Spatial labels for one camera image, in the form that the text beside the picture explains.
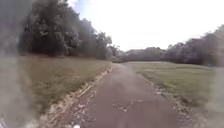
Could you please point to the grey asphalt path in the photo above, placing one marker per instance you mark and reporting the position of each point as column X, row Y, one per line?
column 124, row 100

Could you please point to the strip of dry leaves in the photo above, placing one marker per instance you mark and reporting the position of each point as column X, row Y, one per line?
column 71, row 100

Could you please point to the dry grass field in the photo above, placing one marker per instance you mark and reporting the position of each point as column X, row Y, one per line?
column 176, row 76
column 56, row 75

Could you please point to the row of dark trees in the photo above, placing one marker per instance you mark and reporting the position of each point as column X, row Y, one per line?
column 56, row 31
column 186, row 51

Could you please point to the robot's own part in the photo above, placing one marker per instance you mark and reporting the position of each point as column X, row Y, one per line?
column 76, row 126

